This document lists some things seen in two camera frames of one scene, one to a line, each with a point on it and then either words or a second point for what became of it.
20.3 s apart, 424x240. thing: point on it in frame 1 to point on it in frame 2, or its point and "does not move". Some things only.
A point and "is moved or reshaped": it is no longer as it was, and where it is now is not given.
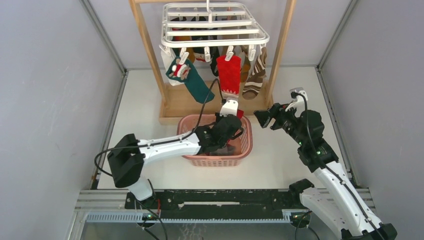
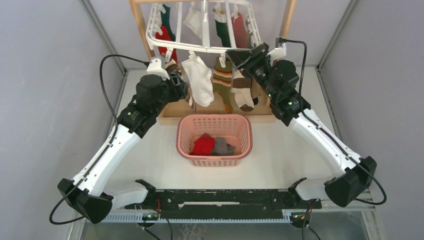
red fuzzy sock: (240, 113) is moved or reshaped
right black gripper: (264, 116) to (257, 55)
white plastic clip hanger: (193, 25) to (170, 46)
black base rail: (219, 204) does not move
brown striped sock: (253, 86) to (192, 103)
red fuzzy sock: (229, 72) to (165, 35)
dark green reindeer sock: (186, 73) to (165, 21)
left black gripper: (218, 117) to (179, 89)
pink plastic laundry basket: (242, 144) does not move
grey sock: (226, 150) does not move
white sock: (168, 60) to (193, 20)
